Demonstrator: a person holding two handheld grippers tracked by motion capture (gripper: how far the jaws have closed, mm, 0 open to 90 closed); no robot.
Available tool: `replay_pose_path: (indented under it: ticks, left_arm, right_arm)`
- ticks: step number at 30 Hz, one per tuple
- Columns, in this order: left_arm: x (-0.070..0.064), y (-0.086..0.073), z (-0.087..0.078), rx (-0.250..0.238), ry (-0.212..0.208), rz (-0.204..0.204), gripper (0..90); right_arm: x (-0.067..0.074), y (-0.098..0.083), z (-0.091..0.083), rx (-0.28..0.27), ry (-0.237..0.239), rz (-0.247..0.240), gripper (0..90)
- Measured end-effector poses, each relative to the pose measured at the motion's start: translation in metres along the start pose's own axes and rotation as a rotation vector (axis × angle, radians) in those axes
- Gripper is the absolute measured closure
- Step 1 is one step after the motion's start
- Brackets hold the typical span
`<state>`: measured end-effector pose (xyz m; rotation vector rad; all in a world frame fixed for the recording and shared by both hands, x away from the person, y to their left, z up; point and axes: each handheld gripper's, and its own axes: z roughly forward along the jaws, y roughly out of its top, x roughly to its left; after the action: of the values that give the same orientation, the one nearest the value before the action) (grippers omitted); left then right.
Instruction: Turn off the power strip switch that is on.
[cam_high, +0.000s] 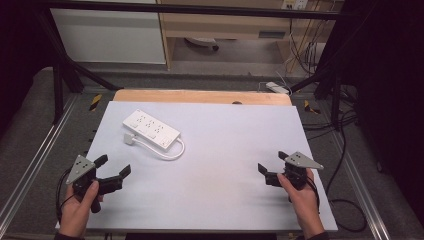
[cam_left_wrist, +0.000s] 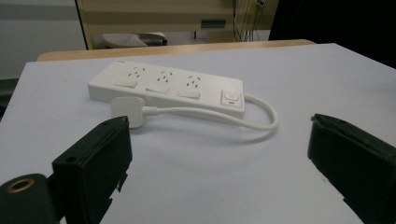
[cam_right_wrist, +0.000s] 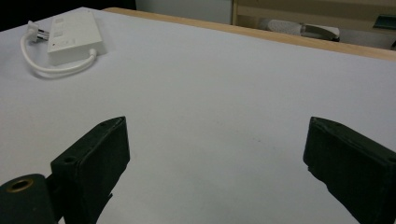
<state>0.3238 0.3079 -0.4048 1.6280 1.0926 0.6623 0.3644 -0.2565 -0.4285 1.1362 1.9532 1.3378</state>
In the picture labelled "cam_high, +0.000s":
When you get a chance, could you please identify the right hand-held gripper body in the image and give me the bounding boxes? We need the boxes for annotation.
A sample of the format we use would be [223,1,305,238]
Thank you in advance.
[282,151,325,192]

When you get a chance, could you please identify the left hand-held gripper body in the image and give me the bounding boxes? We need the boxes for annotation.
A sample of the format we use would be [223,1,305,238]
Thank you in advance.
[65,154,102,214]

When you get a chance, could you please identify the person's right hand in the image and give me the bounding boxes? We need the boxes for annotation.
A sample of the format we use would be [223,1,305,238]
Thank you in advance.
[276,168,326,234]

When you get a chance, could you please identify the person's left hand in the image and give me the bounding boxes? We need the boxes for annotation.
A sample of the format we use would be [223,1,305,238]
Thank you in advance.
[58,180,105,238]

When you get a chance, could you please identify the yellow black tape marker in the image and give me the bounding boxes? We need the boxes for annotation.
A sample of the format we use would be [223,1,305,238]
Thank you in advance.
[303,99,322,115]
[88,93,103,112]

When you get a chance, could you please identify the small white floor power strip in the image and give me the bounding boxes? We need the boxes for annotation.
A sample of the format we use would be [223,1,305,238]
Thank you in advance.
[265,81,290,95]

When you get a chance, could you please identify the black metal stand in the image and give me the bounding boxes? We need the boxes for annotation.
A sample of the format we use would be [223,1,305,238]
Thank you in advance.
[290,19,359,132]
[34,8,125,125]

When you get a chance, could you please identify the wooden table board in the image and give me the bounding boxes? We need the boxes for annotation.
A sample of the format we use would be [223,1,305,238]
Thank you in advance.
[112,88,293,107]

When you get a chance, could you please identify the white cabinet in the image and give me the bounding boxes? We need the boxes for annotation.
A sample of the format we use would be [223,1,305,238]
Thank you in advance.
[49,0,167,65]

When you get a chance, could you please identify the office chair base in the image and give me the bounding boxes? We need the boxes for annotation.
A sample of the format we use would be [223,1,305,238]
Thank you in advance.
[184,36,221,52]

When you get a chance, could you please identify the wooden desk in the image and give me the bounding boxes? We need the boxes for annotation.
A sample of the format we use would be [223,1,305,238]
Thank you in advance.
[157,0,345,72]

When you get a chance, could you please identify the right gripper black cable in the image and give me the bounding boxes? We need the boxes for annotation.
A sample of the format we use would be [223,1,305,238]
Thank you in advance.
[305,176,322,214]

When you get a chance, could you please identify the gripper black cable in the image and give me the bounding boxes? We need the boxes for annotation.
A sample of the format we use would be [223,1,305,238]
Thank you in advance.
[305,176,322,214]
[55,168,76,224]

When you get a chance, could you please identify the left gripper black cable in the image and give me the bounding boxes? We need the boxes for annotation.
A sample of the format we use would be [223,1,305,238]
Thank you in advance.
[55,168,76,224]

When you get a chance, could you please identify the aluminium rail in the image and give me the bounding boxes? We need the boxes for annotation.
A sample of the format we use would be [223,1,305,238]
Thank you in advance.
[0,94,80,231]
[329,128,392,240]

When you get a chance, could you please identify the black floor cable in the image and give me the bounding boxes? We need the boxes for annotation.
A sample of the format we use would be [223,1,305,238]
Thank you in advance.
[301,84,368,233]

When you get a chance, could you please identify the white power strip cable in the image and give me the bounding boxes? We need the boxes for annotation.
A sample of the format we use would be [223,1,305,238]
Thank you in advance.
[132,137,186,162]

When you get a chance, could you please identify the bundle of hanging cables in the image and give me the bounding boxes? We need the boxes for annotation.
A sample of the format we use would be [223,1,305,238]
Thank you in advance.
[284,9,329,76]

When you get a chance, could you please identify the white wall socket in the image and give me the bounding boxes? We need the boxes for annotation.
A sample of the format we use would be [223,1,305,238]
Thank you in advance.
[281,0,309,10]

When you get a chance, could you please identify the black metal frame bar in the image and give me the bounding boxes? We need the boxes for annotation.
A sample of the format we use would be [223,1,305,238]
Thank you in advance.
[43,0,354,21]

